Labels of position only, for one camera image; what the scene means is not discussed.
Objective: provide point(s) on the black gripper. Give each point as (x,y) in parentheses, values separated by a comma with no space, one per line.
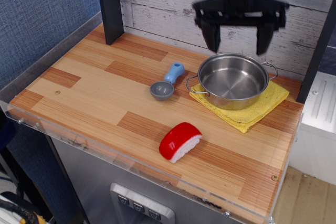
(265,14)

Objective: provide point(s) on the stainless steel pot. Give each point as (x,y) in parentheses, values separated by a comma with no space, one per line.
(231,81)

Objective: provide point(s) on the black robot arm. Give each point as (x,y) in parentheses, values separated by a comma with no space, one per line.
(266,15)

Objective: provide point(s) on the yellow folded towel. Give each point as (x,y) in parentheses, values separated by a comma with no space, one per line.
(243,119)

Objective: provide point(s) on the blue grey toy scoop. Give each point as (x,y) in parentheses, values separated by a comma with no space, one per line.
(163,90)

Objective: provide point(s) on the clear acrylic table guard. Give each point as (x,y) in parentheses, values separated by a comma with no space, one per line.
(94,102)

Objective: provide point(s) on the red white toy sushi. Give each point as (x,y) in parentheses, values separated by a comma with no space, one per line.
(179,141)

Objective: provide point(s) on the white side cabinet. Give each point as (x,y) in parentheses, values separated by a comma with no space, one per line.
(313,151)

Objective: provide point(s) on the silver button panel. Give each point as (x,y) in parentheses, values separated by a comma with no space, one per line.
(133,207)

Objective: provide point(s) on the black right vertical post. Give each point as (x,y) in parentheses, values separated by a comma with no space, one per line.
(316,59)

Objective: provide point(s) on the black vertical post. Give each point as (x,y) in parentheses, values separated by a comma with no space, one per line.
(112,20)
(316,59)

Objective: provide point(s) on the black left vertical post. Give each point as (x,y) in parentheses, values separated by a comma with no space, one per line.
(112,20)

